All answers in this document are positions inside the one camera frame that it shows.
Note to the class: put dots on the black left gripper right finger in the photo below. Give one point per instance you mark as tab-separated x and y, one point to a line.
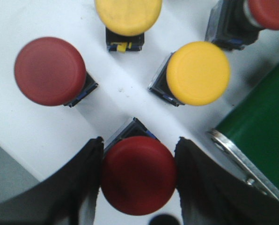
209	195

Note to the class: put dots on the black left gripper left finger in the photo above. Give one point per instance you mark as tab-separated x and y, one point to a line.
68	197

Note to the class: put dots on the red mushroom push button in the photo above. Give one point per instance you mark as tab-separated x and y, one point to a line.
139	173

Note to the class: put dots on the yellow push button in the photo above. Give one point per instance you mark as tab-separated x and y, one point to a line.
196	74
126	22

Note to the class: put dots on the green conveyor belt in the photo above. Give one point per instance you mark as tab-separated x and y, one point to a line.
253	126

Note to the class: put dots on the red push button left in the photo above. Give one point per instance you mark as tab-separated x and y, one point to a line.
50	71

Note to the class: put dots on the red push button top right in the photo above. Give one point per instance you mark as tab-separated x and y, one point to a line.
234	24

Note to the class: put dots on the yellow push button top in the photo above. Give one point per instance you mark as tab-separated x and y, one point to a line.
126	22

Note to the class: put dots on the metal bracket plate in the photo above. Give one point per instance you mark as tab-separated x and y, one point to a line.
254	177

